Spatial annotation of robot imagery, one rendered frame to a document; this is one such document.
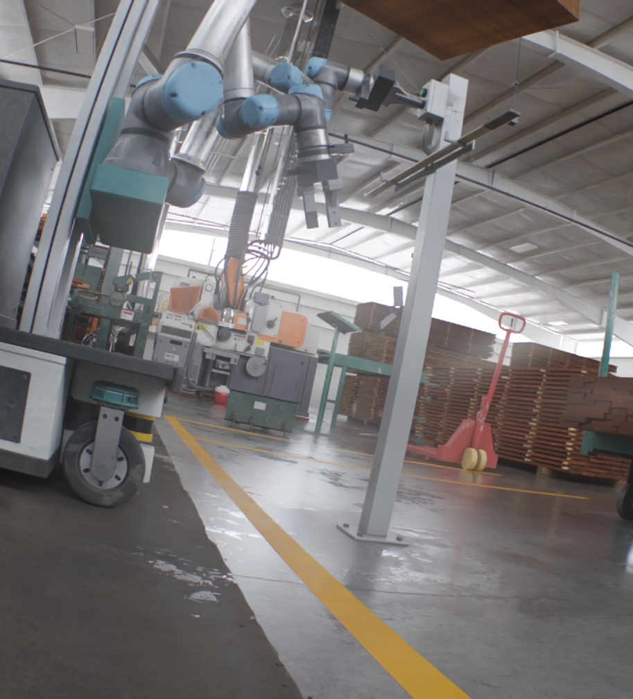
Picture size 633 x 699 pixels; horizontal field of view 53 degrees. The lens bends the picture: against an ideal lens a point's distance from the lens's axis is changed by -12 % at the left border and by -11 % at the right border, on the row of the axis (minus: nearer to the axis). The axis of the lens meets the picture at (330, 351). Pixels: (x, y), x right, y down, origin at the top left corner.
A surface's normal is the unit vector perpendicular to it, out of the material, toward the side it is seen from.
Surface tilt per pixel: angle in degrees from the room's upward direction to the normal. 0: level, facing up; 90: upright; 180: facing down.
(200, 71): 97
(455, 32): 180
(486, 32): 180
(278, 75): 90
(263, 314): 90
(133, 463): 91
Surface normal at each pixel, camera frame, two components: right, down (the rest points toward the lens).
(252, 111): -0.76, 0.23
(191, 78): 0.59, 0.20
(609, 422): -0.94, -0.21
